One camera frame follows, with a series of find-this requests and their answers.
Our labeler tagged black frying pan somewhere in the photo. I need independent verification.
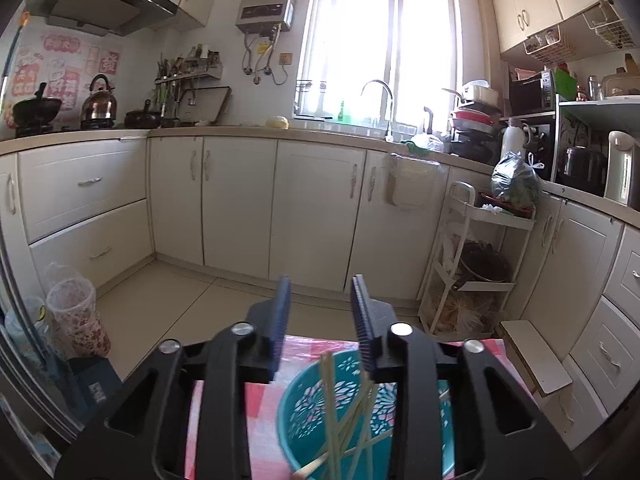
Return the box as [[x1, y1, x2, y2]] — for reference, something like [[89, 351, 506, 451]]
[[124, 100, 162, 129]]

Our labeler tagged copper kettle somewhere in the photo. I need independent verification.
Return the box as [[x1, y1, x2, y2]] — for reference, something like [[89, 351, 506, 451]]
[[80, 74, 117, 130]]

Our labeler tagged pink checkered plastic tablecloth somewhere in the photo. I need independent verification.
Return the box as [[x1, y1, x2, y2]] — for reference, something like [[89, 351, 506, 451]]
[[184, 336, 526, 479]]

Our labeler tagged wall utensil rack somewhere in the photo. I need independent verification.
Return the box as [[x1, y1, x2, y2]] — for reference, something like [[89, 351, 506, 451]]
[[154, 44, 224, 84]]

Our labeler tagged white electric kettle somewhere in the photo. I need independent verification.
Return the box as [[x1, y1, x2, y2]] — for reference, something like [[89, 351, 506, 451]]
[[604, 130, 640, 210]]

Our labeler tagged black pan on cart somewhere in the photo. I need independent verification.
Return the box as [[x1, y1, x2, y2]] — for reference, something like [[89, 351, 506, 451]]
[[452, 242, 512, 290]]

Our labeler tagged black wok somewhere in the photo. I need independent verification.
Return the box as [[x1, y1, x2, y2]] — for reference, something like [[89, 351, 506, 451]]
[[12, 81, 62, 138]]

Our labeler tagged range hood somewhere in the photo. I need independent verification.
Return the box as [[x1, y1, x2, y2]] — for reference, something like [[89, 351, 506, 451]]
[[25, 0, 178, 37]]

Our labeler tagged floral waste bin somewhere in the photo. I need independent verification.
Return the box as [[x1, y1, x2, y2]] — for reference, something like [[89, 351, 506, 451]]
[[46, 276, 111, 358]]

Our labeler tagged hanging white bag holder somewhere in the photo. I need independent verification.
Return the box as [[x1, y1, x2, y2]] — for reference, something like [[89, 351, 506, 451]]
[[386, 153, 442, 210]]

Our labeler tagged dark blue box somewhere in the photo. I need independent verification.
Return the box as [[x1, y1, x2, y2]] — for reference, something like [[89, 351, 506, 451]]
[[66, 356, 122, 424]]

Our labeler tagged green vegetable plastic bag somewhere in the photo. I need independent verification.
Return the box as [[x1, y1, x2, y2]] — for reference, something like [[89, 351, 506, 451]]
[[490, 152, 541, 210]]

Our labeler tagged gas water heater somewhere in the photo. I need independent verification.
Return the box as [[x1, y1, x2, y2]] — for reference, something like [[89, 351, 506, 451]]
[[235, 0, 295, 36]]

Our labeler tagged white wooden stool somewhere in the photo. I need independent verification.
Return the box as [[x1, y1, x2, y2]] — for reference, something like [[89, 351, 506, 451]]
[[499, 320, 573, 396]]

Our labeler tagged blue perforated plastic basket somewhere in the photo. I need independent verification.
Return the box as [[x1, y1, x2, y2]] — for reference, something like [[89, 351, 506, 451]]
[[277, 349, 454, 479]]

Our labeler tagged kitchen faucet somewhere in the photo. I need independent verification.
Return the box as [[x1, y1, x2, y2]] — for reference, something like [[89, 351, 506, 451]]
[[361, 79, 395, 143]]

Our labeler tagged white rolling shelf cart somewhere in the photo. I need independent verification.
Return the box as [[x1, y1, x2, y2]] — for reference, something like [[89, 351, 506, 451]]
[[419, 180, 537, 341]]

